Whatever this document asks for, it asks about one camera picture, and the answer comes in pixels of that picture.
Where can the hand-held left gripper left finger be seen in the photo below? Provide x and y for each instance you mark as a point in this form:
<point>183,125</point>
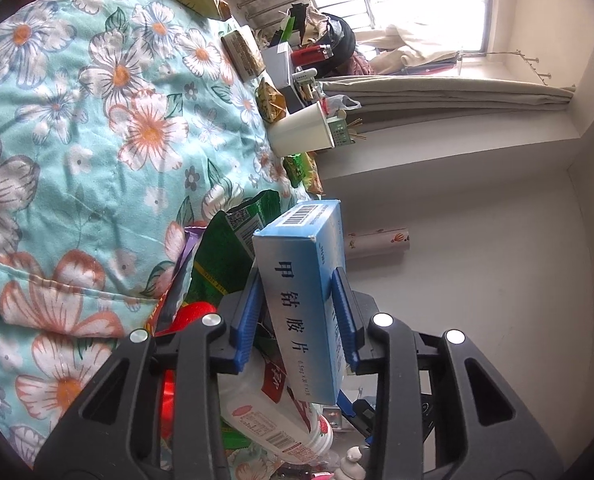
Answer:
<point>249,310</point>

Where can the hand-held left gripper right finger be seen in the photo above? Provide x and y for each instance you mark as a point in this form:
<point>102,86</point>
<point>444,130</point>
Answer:
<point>343,320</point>

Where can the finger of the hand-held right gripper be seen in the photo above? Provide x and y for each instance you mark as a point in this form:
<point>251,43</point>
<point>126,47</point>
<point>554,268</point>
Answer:
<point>359,412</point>

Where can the red snack bag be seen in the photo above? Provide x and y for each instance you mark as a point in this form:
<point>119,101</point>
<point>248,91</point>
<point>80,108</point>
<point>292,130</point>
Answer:
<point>192,312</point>

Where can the blue medicine box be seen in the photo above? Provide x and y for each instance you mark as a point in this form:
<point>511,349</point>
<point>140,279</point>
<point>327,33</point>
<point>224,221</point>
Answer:
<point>302,280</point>

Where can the green snack bag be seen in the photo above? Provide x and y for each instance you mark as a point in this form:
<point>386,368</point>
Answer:
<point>227,255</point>

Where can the white milk bottle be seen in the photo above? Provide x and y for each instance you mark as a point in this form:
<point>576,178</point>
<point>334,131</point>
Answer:
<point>267,422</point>

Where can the rolled printed paper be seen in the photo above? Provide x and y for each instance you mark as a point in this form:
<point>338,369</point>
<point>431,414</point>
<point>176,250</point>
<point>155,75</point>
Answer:
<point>377,242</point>

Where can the green orange snack packet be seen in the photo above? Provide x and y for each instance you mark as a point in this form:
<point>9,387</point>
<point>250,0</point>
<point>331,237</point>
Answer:
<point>313,177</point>

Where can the white paper cup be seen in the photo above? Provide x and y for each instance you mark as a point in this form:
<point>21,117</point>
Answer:
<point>302,132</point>

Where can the green plastic basket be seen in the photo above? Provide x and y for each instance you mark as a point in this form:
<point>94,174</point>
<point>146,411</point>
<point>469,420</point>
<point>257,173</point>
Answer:
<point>342,130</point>

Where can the yellow snack packet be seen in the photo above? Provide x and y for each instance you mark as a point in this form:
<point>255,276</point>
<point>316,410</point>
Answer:
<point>269,102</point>

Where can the white plastic bag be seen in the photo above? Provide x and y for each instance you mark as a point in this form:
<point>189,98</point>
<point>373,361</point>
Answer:
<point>339,104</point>

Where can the beige curtain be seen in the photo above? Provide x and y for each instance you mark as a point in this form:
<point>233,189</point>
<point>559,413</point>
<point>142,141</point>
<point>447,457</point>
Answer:
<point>427,95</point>

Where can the brown snack packet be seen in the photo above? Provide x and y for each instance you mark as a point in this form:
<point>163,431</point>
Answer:
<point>244,52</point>

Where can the red thermos bottle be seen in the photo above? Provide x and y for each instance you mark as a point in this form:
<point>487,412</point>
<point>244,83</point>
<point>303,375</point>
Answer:
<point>312,55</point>

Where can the black bag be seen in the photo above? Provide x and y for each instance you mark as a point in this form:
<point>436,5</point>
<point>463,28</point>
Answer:
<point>344,40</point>

